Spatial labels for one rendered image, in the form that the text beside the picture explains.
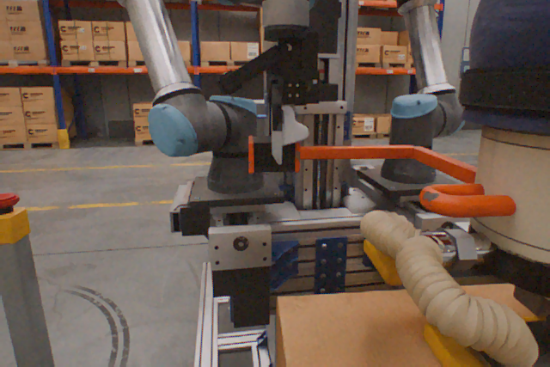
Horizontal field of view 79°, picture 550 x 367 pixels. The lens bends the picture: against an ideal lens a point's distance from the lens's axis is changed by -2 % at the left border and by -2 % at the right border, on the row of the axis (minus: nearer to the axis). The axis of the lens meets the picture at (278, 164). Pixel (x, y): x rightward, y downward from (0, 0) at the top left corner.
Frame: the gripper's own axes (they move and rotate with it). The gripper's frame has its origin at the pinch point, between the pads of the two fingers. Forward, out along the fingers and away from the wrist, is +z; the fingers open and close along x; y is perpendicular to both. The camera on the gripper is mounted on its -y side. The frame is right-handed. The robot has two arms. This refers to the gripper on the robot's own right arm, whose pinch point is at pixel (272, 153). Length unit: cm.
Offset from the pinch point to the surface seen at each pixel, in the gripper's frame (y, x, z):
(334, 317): 8.7, -12.6, 24.0
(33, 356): -62, 21, 58
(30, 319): -61, 21, 47
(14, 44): -443, 650, -85
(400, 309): 20.0, -11.8, 24.1
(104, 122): -350, 790, 81
